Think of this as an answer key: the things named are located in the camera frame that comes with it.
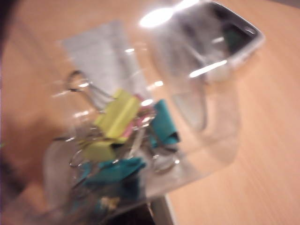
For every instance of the yellow binder clip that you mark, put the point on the yellow binder clip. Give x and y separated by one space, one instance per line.
99 151
119 114

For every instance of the clear plastic labelled jar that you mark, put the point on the clear plastic labelled jar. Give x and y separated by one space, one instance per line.
105 58

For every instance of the white and black remote controller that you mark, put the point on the white and black remote controller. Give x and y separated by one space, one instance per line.
234 39

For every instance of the pink binder clip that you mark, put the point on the pink binder clip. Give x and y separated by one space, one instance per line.
134 126

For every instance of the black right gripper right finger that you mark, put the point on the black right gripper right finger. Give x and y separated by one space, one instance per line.
162 213

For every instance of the teal binder clip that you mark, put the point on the teal binder clip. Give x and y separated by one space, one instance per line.
117 170
164 122

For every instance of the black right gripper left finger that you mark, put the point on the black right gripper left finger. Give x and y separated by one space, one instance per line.
138 215

